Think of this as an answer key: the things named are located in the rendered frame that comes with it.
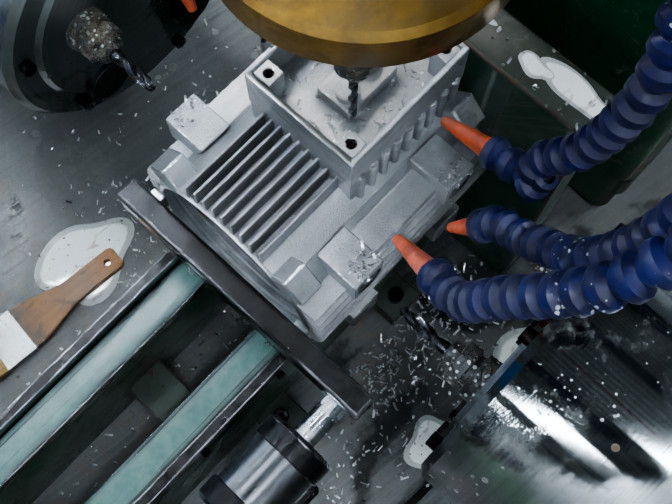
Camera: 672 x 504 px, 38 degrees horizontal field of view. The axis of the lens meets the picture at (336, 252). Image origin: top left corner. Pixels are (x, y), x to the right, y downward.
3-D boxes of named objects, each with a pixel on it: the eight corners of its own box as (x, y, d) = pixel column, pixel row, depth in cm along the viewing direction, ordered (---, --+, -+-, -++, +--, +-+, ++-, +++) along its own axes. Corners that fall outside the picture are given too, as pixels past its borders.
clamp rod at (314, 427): (331, 390, 74) (331, 386, 72) (350, 408, 74) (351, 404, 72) (257, 469, 73) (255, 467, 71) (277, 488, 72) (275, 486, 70)
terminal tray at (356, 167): (357, 12, 76) (359, -42, 69) (461, 97, 74) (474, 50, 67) (249, 116, 73) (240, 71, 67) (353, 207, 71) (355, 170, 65)
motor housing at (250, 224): (320, 71, 92) (317, -48, 73) (475, 202, 88) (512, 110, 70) (166, 220, 87) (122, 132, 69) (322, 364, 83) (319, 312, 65)
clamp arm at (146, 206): (379, 398, 75) (146, 184, 80) (380, 392, 72) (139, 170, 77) (347, 432, 74) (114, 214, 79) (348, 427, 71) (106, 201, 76)
